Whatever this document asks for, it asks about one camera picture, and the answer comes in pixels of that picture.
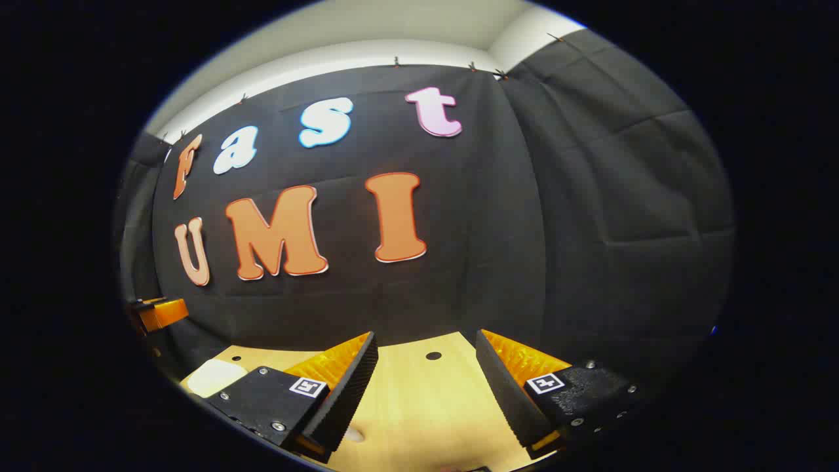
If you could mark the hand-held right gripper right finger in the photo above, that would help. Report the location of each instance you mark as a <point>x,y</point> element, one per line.
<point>505,393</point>

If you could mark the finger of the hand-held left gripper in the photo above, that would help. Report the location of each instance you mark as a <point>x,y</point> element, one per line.
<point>164,313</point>

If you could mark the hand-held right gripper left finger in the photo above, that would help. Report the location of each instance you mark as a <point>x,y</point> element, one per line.
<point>351,400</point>

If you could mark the black backdrop cloth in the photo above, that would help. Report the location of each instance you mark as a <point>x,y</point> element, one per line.
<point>498,229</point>

